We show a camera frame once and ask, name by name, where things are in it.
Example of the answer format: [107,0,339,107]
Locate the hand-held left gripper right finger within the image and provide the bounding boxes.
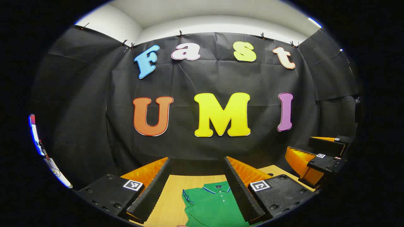
[223,156,317,225]

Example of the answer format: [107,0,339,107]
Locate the white wall poster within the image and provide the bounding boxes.
[28,114,74,189]

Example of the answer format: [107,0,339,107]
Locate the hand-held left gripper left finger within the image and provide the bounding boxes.
[73,156,174,225]

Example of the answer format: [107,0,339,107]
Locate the green T-shirt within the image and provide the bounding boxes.
[182,181,253,227]

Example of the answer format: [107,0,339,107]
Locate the black backdrop cloth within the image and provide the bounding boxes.
[30,25,362,189]

